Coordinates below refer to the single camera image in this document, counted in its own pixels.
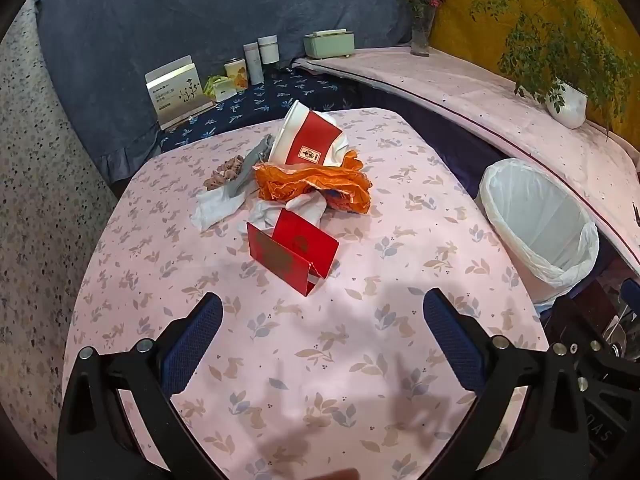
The white tissue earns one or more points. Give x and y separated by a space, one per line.
305 207
215 210

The dark purple cloth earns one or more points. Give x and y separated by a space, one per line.
440 130

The dark wooden stool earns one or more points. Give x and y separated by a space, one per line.
597 295

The pink rabbit tablecloth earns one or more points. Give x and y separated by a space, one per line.
350 310

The black clip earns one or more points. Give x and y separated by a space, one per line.
636 213

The blue grey backdrop cloth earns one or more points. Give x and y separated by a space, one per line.
150 20

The brown scrunchie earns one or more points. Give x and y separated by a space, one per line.
220 175

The grey wrapper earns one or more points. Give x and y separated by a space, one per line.
245 170

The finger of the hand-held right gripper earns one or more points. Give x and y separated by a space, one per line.
607 365

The white flat tissue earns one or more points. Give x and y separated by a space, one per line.
215 210

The dark blue floral cloth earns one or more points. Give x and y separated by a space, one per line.
250 105

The glass vase with pink flowers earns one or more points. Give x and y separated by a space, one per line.
420 35

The short white canister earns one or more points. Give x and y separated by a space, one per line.
268 50

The orange plastic bag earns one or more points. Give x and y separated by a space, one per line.
300 180

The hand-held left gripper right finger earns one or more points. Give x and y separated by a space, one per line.
452 345

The green packet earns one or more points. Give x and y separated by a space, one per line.
220 89

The white card box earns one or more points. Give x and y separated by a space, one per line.
172 92

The green plant in white pot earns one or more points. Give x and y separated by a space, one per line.
567 105

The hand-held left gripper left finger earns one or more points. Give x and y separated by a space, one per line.
192 345

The mint green box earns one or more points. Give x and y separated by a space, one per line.
330 45

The orange printed tin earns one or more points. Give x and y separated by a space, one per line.
236 76

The white lined trash bin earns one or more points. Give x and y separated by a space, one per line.
540 215

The red card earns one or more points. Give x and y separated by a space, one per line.
270 255

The pink sheet with red stripe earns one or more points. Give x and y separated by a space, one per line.
450 90

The red and white paper bucket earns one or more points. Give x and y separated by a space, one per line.
310 135

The metal cup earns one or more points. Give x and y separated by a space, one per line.
617 332

